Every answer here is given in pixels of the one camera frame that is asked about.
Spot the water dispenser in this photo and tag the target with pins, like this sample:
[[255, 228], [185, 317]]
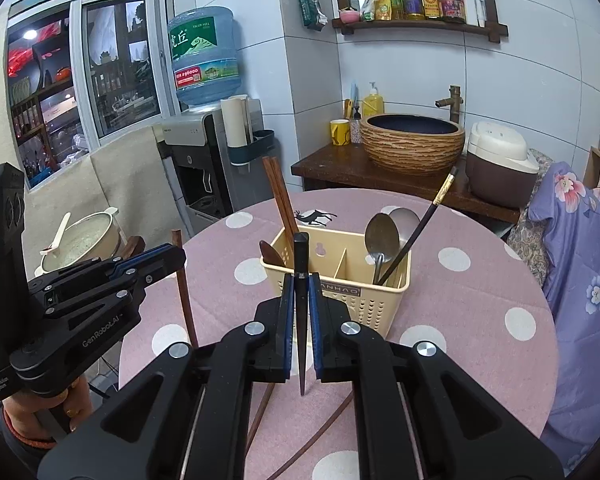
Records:
[[215, 179]]

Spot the brass faucet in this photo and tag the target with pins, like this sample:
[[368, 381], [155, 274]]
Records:
[[453, 103]]

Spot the wooden wall shelf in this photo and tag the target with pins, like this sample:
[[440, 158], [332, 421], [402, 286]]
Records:
[[492, 29]]

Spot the yellow mug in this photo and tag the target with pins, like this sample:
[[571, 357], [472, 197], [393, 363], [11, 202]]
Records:
[[340, 132]]

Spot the brown wooden chopstick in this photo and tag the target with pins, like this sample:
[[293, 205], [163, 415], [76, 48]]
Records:
[[312, 440], [277, 194], [286, 194], [177, 240]]

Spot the pink polka dot tablecloth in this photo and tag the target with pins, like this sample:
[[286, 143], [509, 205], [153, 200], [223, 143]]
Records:
[[469, 293]]

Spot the purple floral cloth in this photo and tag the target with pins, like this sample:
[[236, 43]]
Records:
[[570, 214]]

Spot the large steel spoon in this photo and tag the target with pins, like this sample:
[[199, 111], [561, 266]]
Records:
[[406, 222]]

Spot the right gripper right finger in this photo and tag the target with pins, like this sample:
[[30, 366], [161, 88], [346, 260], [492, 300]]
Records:
[[323, 330]]

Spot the woven pattern basin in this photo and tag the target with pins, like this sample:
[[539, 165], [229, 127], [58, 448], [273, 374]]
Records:
[[412, 144]]

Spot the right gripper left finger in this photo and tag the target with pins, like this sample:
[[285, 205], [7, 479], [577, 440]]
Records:
[[283, 323]]

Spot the blue water bottle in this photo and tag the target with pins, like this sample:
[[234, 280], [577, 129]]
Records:
[[204, 56]]

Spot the white cooking pot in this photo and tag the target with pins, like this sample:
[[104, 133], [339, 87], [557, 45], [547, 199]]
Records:
[[94, 236]]

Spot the cream plastic utensil holder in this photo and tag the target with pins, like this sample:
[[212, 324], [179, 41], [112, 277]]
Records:
[[346, 272]]

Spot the window frame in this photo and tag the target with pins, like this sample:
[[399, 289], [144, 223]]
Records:
[[81, 73]]

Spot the thin brown chopstick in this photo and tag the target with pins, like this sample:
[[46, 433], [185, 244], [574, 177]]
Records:
[[257, 419]]

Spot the left hand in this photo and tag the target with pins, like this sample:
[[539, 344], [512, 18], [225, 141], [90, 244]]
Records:
[[19, 411]]

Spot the yellow soap bottle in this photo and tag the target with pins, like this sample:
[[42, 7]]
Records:
[[373, 104]]

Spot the dark wooden counter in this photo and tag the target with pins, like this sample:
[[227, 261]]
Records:
[[350, 167]]

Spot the brown white rice cooker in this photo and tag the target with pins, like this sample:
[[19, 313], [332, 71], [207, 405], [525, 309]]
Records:
[[501, 169]]

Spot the small steel spoon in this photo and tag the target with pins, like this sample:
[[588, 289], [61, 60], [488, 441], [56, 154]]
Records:
[[382, 241]]

